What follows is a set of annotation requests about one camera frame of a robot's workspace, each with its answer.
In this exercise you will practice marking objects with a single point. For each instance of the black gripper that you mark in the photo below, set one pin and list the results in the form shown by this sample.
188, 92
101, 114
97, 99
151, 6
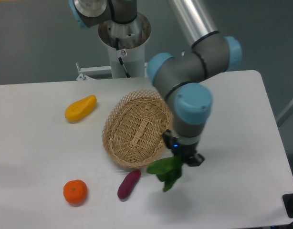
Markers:
184, 147

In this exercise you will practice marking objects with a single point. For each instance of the green bok choy vegetable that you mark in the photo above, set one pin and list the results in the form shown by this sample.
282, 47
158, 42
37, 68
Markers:
168, 170

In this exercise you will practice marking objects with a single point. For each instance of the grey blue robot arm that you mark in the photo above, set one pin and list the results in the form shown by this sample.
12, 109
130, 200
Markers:
211, 54

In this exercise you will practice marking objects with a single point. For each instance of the woven wicker oval basket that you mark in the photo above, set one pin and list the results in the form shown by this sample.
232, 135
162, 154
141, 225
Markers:
132, 134

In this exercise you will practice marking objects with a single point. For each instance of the purple sweet potato toy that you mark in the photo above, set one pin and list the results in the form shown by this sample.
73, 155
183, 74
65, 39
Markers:
128, 184

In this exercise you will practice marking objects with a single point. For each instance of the black device at table edge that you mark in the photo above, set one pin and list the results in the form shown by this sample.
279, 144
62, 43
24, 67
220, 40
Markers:
288, 203

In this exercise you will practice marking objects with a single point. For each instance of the yellow mango toy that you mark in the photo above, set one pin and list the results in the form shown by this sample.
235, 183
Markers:
80, 109

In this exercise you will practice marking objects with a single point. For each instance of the orange tangerine toy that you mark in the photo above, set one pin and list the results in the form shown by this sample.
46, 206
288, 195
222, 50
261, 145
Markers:
75, 192

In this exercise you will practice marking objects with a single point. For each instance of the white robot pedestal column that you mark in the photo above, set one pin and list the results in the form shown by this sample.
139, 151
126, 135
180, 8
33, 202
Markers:
126, 46

